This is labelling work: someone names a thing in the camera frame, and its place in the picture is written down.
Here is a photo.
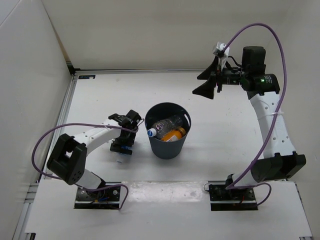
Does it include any blue sticker label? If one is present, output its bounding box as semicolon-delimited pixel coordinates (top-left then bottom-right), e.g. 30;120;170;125
78;75;96;80

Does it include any green label clear bottle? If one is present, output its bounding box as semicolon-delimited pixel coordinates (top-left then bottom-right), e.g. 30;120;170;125
147;115;184;139

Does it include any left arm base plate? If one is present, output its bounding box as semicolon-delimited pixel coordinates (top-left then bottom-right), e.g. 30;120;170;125
73;182;121;210

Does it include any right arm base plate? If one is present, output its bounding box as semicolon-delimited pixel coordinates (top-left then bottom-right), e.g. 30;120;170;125
208;183;258;212

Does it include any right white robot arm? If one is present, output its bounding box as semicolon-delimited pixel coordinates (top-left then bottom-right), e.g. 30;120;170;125
192;42;306;200

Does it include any blue label clear bottle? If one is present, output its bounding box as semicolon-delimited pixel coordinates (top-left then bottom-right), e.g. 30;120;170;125
116;145;133;164

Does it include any orange juice bottle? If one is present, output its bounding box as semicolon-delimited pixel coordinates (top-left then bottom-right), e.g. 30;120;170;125
161;127;187;142

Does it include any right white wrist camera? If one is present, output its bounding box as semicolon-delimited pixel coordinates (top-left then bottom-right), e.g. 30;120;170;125
213;42;230;68

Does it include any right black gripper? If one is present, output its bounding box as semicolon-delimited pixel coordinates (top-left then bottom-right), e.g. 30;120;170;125
192;56;248;100

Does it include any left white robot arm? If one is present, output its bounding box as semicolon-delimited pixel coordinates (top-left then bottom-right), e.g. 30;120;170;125
47;109;142;200

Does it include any dark grey plastic bin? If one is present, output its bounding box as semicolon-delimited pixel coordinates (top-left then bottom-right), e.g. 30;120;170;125
145;102;191;160

